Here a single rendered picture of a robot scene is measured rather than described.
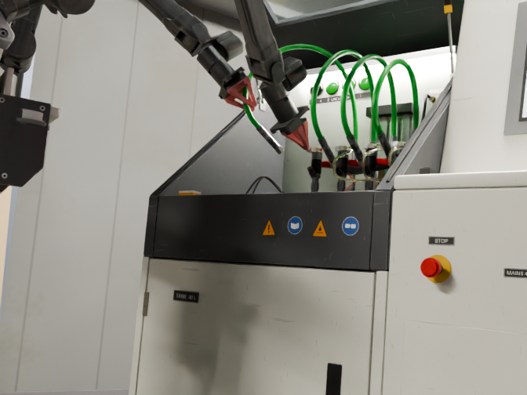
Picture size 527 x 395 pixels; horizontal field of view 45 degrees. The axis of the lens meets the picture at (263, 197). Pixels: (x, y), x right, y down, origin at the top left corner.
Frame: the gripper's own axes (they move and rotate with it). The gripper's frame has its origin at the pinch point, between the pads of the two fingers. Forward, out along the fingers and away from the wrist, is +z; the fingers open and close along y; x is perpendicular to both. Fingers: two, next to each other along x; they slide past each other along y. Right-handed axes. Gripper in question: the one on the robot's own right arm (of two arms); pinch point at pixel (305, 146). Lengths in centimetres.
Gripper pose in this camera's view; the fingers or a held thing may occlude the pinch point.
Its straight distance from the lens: 165.0
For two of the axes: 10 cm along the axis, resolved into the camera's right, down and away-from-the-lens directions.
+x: -6.2, 0.5, 7.8
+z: 5.0, 7.9, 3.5
